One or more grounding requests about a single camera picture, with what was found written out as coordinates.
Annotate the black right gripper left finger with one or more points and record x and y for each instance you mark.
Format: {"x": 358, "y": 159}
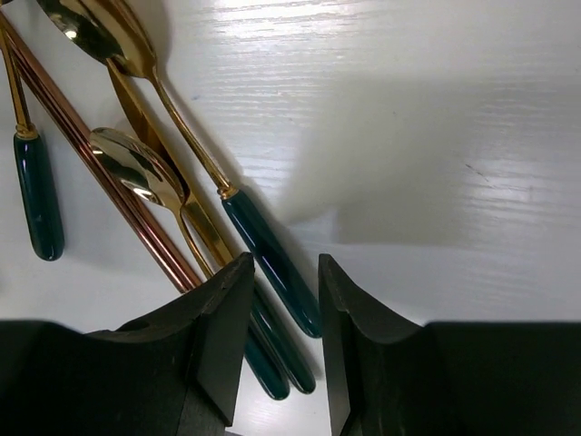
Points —
{"x": 173, "y": 371}

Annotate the gold spoon green handle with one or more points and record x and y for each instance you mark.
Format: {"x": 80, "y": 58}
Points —
{"x": 34, "y": 171}
{"x": 137, "y": 168}
{"x": 110, "y": 32}

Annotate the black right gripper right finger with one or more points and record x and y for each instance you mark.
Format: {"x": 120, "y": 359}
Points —
{"x": 387, "y": 375}

